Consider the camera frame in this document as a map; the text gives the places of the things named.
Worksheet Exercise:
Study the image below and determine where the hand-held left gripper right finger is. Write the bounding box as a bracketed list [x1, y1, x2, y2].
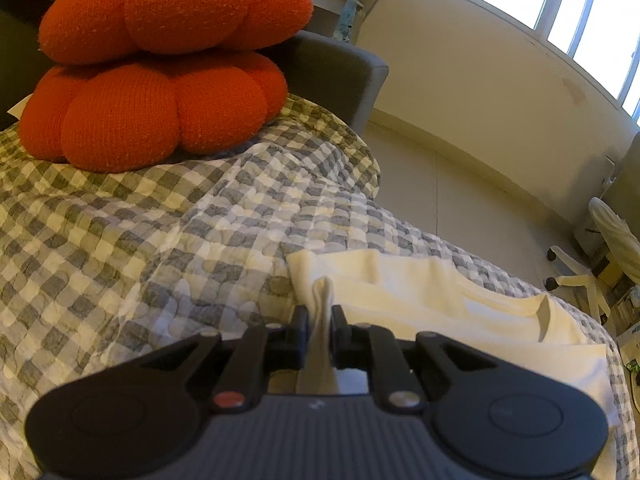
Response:
[331, 306, 493, 413]

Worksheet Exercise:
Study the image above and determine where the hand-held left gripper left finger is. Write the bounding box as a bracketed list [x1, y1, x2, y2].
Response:
[140, 306, 310, 413]

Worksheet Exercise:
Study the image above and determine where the white printed t-shirt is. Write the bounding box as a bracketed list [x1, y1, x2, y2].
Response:
[287, 250, 621, 480]

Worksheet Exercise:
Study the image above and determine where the grey checked blanket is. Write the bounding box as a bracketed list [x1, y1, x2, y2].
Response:
[0, 92, 640, 480]

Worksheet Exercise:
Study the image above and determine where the dark grey sofa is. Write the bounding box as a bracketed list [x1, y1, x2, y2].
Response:
[0, 0, 390, 133]

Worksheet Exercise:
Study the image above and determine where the orange knitted cushion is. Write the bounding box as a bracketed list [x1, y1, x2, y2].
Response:
[37, 0, 315, 66]
[20, 50, 288, 173]

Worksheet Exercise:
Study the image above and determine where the white office chair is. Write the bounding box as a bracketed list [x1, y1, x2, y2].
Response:
[547, 132, 640, 323]

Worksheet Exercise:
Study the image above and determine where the cardboard box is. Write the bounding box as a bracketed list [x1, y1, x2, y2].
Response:
[617, 285, 640, 366]

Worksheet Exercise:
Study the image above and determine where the white shelf unit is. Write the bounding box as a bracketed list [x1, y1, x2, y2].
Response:
[287, 0, 365, 43]

